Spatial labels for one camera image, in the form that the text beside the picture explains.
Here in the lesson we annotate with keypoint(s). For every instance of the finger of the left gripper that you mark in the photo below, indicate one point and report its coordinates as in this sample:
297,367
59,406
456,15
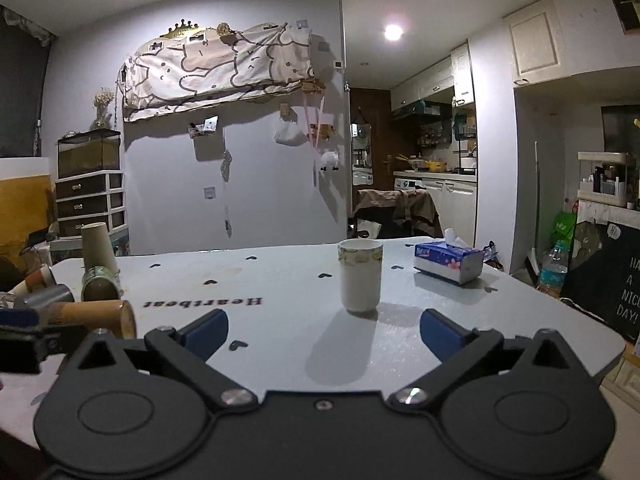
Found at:
24,343

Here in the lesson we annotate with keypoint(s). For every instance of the white hanging bag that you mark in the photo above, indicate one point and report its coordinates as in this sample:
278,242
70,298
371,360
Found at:
289,133

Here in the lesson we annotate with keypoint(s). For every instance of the plastic water bottle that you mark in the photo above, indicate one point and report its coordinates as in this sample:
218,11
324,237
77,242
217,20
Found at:
553,270

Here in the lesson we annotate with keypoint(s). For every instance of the white plastic drawer unit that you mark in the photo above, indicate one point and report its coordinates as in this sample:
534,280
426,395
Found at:
98,196

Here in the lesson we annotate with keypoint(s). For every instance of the dried flower vase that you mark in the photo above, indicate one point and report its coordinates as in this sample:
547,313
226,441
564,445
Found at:
102,102

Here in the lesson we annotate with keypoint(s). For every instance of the brown cardboard sleeve cup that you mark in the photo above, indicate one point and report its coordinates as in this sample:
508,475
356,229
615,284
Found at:
116,316

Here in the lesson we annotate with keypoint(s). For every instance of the green printed cup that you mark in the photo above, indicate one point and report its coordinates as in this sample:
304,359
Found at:
99,283

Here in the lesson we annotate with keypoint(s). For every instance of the white plush toy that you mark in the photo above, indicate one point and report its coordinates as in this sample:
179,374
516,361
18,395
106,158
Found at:
330,160

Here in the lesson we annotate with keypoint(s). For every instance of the white ceramic patterned cup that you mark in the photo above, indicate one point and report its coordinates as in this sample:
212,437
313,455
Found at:
360,261

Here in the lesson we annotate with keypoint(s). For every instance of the cartoon print cloth cover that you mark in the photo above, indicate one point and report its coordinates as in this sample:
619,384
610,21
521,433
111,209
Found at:
213,66

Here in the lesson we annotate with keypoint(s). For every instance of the glass fish tank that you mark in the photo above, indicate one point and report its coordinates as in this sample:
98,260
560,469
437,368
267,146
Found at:
90,151

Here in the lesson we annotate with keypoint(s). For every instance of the olive paper cup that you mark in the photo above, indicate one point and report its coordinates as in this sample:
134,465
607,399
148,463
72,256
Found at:
97,249

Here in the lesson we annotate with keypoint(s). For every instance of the grey metal tumbler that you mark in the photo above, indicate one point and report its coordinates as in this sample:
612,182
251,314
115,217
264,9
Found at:
43,299

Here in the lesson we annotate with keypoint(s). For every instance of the blue tissue box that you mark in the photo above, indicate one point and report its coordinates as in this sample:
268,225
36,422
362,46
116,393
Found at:
450,258

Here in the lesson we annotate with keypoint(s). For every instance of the black letter board sign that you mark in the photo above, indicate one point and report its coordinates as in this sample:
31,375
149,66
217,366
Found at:
603,275

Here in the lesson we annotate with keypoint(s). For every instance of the teal side table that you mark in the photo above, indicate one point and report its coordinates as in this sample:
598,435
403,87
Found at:
71,247

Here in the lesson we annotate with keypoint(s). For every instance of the chair with draped clothes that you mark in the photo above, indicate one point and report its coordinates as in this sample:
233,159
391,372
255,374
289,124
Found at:
396,214

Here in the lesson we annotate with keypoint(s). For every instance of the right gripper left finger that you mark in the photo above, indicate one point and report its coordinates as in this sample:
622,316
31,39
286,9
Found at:
181,355

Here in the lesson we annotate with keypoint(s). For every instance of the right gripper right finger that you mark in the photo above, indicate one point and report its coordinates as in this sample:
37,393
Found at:
463,354

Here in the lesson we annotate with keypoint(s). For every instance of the brown sleeve coffee cup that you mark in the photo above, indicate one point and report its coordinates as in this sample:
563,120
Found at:
39,279

